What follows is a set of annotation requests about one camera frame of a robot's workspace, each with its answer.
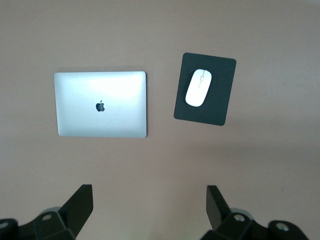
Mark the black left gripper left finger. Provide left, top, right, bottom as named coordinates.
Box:
left=0, top=184, right=94, bottom=240

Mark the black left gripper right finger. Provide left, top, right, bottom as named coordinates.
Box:
left=199, top=185, right=310, bottom=240

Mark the white computer mouse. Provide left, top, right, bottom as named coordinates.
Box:
left=184, top=68, right=212, bottom=108

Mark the black mouse pad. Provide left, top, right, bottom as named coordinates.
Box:
left=173, top=51, right=237, bottom=127

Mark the silver closed laptop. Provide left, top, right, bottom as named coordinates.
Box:
left=53, top=71, right=148, bottom=139

